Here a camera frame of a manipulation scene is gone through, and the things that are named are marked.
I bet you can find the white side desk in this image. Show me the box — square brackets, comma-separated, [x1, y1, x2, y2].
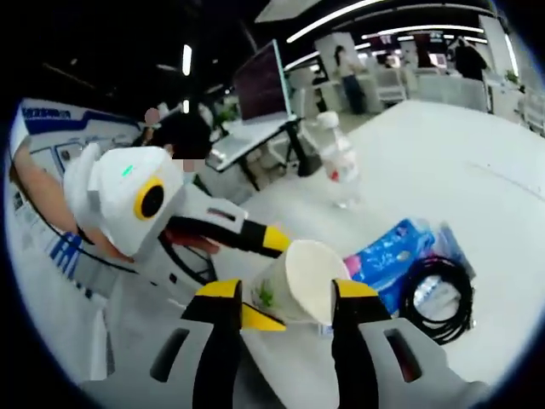
[205, 118, 300, 172]

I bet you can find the person's left hand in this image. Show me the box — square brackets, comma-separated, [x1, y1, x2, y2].
[164, 229, 223, 256]

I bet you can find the white paper cup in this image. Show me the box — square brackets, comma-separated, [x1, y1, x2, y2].
[250, 239, 353, 328]

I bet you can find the clear plastic bottle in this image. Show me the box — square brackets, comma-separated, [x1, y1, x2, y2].
[317, 111, 364, 210]

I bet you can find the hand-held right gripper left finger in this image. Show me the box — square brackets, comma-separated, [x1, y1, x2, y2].
[77, 279, 244, 409]

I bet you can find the white blue display board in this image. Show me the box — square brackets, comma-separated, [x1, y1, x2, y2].
[7, 97, 144, 302]

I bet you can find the dark computer monitor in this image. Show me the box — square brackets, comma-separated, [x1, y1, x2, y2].
[232, 38, 295, 125]

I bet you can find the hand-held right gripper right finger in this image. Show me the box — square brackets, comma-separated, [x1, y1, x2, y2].
[330, 277, 491, 409]

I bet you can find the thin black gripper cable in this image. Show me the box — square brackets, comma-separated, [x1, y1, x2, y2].
[75, 227, 219, 287]

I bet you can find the white table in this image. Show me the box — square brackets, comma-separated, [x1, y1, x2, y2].
[106, 100, 545, 387]

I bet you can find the blue tissue packet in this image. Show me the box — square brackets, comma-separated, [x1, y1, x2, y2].
[343, 217, 439, 320]

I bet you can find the blue white packet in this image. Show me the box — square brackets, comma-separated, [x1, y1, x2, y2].
[433, 221, 477, 279]

